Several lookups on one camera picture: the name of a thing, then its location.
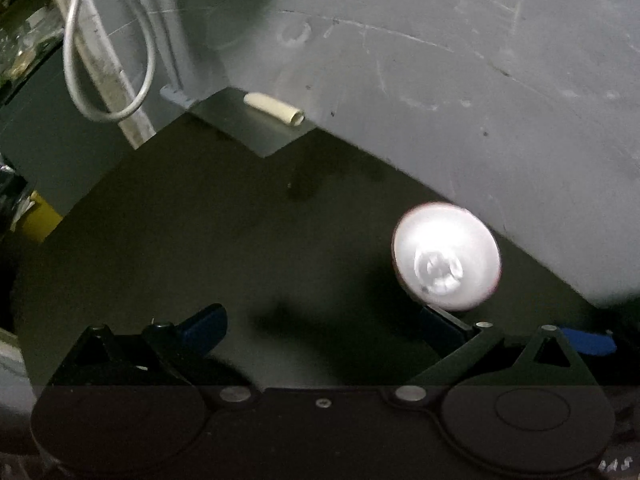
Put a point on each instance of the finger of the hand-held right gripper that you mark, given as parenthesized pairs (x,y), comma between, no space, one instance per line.
(587,342)

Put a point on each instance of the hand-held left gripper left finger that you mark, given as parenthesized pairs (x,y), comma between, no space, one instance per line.
(205,327)

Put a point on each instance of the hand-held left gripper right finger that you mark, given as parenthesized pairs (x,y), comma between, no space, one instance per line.
(440,332)

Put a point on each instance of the red patterned white ceramic bowl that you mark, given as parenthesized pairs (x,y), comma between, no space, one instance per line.
(445,255)

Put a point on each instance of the yellow box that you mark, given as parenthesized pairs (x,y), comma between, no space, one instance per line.
(42,217)

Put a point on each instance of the steel cleaver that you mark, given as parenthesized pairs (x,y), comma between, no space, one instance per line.
(255,125)

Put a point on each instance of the white cylindrical tube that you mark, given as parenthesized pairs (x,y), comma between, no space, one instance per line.
(272,108)

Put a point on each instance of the black plastic bag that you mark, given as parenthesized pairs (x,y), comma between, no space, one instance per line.
(10,195)

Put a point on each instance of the cluttered storage shelf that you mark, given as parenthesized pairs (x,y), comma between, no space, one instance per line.
(25,25)

